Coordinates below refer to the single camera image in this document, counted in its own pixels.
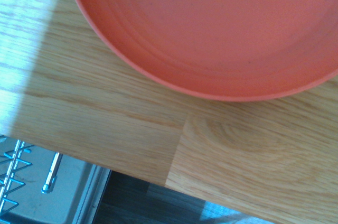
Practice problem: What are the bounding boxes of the wire dishwasher rack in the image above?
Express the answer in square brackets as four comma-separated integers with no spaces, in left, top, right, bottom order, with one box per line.
[0,139,64,212]

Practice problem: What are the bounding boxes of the stainless steel dishwasher door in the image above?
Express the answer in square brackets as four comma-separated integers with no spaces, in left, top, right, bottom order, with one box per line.
[0,135,112,224]

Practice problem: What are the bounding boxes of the orange-red round plate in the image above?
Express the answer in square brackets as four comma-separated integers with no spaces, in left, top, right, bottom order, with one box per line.
[64,0,338,102]

